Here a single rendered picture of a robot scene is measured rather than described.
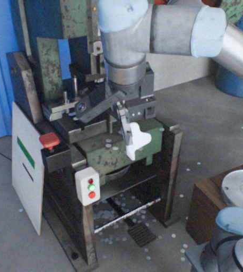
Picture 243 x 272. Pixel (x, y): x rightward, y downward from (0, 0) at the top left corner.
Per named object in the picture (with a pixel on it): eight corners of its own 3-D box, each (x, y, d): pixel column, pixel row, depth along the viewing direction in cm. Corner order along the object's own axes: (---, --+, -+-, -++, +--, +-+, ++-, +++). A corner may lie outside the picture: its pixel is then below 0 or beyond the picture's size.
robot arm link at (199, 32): (220, -1, 49) (156, -4, 50) (230, 11, 39) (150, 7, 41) (213, 45, 53) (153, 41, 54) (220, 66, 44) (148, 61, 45)
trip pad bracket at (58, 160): (75, 186, 117) (70, 146, 106) (53, 195, 112) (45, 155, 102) (69, 178, 121) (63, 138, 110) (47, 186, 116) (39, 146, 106)
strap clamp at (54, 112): (85, 110, 131) (84, 89, 125) (50, 121, 123) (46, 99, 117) (79, 105, 135) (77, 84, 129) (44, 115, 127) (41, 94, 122)
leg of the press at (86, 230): (100, 266, 144) (88, 103, 94) (79, 278, 138) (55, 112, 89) (35, 168, 208) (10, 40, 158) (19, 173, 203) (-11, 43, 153)
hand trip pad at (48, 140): (62, 157, 106) (60, 139, 101) (47, 162, 103) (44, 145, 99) (55, 147, 111) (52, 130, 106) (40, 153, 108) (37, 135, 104)
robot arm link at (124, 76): (109, 73, 49) (98, 44, 53) (111, 92, 53) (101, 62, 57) (152, 63, 50) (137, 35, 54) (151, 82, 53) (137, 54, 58)
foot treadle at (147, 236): (156, 244, 142) (157, 237, 139) (140, 253, 137) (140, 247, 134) (97, 177, 183) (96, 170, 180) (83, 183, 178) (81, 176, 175)
